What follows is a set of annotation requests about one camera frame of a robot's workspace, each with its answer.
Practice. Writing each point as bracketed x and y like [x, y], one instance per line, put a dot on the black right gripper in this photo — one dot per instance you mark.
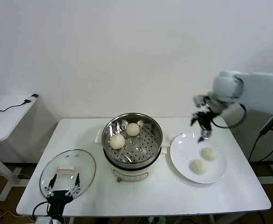
[204, 120]

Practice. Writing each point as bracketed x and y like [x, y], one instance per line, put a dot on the round glass pot lid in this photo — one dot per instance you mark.
[80, 163]

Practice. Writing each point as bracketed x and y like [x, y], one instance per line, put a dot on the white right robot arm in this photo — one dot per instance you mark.
[255, 88]

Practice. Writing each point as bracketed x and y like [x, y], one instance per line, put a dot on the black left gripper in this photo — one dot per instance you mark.
[59, 200]

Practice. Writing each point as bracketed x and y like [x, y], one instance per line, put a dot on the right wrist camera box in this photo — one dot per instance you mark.
[199, 100]

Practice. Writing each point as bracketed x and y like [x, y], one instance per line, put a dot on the white round plate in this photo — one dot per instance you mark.
[185, 151]

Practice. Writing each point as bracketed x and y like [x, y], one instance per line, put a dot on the white electric cooking pot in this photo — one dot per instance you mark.
[131, 173]

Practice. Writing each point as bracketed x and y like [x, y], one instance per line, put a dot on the stainless steel steamer basket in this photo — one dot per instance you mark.
[145, 144]

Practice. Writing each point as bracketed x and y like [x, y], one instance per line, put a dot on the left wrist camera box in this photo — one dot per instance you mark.
[45, 220]

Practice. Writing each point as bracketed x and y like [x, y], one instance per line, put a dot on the white steamed baozi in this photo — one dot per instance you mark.
[198, 166]
[209, 154]
[117, 141]
[133, 129]

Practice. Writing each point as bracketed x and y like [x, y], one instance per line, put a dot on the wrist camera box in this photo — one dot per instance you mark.
[199, 100]
[45, 220]

